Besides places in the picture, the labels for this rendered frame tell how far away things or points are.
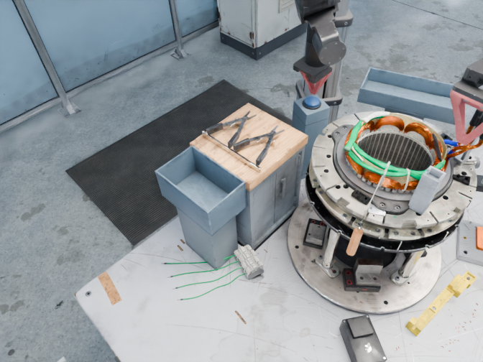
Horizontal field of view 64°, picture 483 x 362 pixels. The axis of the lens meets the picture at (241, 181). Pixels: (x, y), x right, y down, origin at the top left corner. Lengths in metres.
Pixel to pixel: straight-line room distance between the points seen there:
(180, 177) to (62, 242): 1.38
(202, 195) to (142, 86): 2.23
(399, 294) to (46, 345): 1.48
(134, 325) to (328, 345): 0.45
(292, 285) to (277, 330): 0.12
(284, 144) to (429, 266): 0.47
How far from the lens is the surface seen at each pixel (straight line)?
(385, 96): 1.07
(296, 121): 1.08
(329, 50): 0.84
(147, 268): 1.05
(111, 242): 2.11
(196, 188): 0.90
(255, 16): 3.06
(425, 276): 1.05
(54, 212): 2.36
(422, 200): 0.74
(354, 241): 0.76
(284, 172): 0.92
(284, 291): 0.98
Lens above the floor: 1.66
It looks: 49 degrees down
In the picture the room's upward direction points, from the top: 3 degrees counter-clockwise
